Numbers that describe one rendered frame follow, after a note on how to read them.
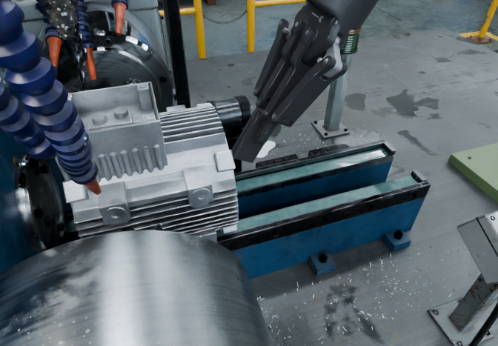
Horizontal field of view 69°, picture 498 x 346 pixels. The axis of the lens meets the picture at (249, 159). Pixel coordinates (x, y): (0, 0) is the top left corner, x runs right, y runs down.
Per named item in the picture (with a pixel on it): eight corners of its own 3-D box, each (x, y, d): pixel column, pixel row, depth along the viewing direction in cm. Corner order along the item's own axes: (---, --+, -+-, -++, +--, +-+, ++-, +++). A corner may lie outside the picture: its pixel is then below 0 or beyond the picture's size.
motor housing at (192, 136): (101, 290, 49) (52, 191, 37) (101, 195, 63) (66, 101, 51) (241, 253, 54) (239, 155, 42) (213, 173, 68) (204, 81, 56)
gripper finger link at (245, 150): (277, 116, 45) (279, 119, 44) (250, 159, 48) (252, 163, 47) (258, 110, 43) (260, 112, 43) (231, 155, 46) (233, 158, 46)
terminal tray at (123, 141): (67, 190, 43) (45, 141, 38) (72, 138, 50) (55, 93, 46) (169, 170, 45) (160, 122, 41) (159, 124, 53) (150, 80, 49)
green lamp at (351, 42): (339, 55, 82) (342, 35, 80) (326, 45, 87) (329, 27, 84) (362, 52, 84) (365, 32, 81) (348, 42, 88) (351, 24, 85)
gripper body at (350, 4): (304, -49, 38) (261, 32, 42) (346, -31, 32) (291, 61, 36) (352, -16, 42) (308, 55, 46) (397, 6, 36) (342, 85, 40)
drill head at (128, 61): (52, 197, 64) (-14, 64, 48) (64, 90, 93) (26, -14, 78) (191, 167, 70) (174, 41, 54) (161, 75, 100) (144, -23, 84)
